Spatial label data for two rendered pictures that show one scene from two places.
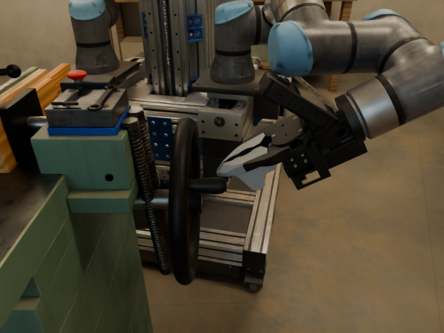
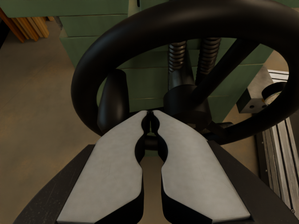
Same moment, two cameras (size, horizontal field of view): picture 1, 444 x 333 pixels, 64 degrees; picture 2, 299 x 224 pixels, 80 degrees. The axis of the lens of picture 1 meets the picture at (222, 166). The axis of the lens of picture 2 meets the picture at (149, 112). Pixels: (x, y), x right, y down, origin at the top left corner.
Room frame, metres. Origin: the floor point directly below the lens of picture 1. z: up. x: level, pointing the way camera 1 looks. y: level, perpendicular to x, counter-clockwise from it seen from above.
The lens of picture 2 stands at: (0.45, -0.06, 1.02)
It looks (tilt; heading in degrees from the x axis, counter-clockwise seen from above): 60 degrees down; 90
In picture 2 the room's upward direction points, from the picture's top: 2 degrees counter-clockwise
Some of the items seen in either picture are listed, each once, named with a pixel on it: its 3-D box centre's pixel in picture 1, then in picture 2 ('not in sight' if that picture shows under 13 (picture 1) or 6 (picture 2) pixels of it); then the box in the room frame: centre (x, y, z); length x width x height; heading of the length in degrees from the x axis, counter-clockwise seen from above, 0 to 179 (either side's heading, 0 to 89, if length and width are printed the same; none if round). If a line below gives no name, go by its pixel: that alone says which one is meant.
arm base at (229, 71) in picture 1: (232, 62); not in sight; (1.16, -0.04, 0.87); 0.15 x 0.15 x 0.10
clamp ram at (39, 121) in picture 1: (44, 123); not in sight; (0.52, 0.29, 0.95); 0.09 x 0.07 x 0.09; 179
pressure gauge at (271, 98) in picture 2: not in sight; (274, 94); (0.76, 0.19, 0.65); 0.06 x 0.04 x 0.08; 179
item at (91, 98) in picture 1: (90, 100); not in sight; (0.52, 0.21, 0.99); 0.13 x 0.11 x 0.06; 179
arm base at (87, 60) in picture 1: (95, 53); not in sight; (1.27, 0.45, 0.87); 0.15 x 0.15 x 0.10
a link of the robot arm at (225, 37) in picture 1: (235, 24); not in sight; (1.17, -0.04, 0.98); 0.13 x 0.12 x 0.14; 98
